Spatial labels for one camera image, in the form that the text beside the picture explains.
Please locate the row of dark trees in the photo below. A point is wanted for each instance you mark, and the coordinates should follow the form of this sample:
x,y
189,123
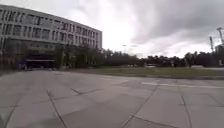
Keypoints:
x,y
133,60

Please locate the grey paved plaza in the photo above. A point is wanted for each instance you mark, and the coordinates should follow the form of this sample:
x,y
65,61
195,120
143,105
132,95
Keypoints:
x,y
100,106

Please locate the grass strip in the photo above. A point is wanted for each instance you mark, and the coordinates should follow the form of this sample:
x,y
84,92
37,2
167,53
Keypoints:
x,y
160,71

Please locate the pole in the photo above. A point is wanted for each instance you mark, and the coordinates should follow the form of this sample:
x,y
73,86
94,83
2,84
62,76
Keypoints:
x,y
172,68

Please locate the pale multi-storey building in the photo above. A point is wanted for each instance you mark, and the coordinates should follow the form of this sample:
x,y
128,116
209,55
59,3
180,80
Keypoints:
x,y
50,33

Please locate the tall crane mast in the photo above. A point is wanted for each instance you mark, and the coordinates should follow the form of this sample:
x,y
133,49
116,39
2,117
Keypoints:
x,y
211,43

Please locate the construction crane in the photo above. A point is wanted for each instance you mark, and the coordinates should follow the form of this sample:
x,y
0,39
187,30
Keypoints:
x,y
220,35

